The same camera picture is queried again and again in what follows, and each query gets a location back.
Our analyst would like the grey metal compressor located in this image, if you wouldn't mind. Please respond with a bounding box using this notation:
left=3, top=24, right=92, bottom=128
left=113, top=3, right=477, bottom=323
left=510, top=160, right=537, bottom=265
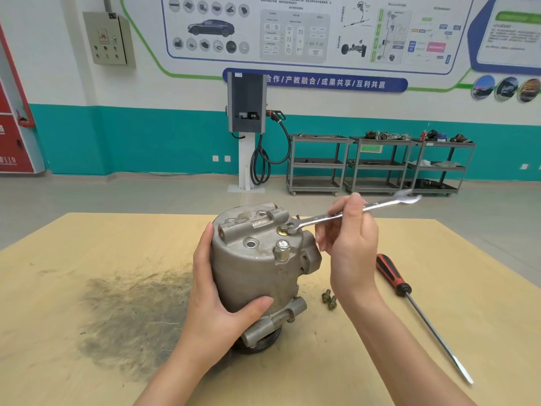
left=210, top=202, right=323, bottom=353

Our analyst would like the red fire equipment cabinet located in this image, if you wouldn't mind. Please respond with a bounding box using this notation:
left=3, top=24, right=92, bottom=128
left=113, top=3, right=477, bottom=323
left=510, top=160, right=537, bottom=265
left=0, top=21, right=46, bottom=176

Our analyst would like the person's left hand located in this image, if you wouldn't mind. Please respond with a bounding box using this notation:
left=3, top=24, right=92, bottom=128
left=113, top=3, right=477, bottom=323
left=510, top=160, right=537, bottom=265
left=186, top=222, right=274, bottom=363

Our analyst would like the empty grey metal shelf cart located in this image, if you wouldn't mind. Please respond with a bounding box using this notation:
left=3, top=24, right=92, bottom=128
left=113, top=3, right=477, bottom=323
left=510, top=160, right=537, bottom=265
left=286, top=133, right=355, bottom=197

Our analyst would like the beige electrical wall box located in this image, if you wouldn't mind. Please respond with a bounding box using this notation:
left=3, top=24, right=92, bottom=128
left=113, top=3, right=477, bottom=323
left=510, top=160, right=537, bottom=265
left=82, top=11, right=137, bottom=69

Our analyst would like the grey shelf cart green label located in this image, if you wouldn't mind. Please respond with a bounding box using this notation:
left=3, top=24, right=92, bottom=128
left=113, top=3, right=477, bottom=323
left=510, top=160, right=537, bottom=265
left=342, top=136, right=417, bottom=195

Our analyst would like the wall poster with car diagram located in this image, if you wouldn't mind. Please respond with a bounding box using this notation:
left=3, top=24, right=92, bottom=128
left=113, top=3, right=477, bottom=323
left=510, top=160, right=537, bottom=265
left=161, top=0, right=476, bottom=76

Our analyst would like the grey shelf cart with parts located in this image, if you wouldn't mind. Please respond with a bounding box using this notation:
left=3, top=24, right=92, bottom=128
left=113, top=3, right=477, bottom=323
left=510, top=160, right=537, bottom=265
left=402, top=139, right=476, bottom=197

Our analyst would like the pile of car parts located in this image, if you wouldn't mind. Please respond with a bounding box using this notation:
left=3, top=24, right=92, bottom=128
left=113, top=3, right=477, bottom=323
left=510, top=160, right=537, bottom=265
left=365, top=130, right=412, bottom=142

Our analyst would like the person's right hand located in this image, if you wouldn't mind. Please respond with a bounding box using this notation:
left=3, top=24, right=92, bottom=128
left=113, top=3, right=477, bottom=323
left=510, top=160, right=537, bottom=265
left=315, top=193, right=380, bottom=311

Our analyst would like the person's right forearm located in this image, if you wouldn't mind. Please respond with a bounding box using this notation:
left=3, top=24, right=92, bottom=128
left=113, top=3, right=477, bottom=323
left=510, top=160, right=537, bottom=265
left=340, top=287, right=478, bottom=406

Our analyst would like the red black handled screwdriver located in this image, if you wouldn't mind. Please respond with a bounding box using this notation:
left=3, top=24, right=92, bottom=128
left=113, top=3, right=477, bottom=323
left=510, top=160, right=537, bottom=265
left=376, top=253, right=475, bottom=385

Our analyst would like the person's left forearm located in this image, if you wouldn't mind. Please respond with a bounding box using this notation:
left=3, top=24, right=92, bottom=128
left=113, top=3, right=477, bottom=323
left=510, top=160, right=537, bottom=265
left=134, top=332, right=214, bottom=406

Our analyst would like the blue banner wall sign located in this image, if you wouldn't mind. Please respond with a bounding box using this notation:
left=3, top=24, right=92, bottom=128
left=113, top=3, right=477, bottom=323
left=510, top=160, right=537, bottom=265
left=222, top=67, right=409, bottom=94

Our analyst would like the blue framed wall info panel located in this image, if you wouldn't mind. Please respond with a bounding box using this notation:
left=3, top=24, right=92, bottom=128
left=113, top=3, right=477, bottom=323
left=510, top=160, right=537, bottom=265
left=467, top=0, right=541, bottom=76

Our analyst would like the white charger pedestal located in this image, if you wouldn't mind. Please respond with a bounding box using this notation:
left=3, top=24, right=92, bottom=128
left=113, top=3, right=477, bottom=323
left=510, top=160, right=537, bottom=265
left=228, top=133, right=266, bottom=193

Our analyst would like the silver combination wrench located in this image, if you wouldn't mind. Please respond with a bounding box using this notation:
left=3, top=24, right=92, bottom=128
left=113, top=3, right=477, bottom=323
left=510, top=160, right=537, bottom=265
left=280, top=193, right=422, bottom=236

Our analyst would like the black charging cable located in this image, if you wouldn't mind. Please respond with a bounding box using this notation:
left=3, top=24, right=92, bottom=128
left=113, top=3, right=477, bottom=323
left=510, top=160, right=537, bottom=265
left=250, top=109, right=292, bottom=186

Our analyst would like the grey wall charging station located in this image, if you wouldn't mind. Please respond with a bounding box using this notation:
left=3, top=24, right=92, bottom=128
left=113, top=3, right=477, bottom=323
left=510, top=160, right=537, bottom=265
left=225, top=72, right=268, bottom=138

